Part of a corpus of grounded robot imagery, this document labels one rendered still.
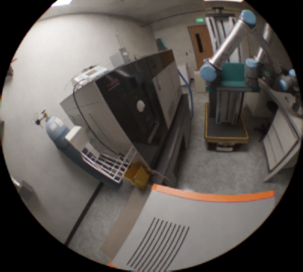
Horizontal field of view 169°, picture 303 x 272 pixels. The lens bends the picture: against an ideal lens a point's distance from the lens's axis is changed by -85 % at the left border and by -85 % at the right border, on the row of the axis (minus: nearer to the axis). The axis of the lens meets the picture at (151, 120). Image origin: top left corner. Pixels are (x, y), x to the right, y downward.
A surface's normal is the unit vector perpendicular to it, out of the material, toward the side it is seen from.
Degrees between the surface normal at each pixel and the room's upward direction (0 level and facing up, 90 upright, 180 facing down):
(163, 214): 0
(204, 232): 0
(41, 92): 90
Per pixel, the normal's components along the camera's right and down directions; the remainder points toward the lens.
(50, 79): 0.87, 0.01
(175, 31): -0.38, 0.65
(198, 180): -0.31, -0.76
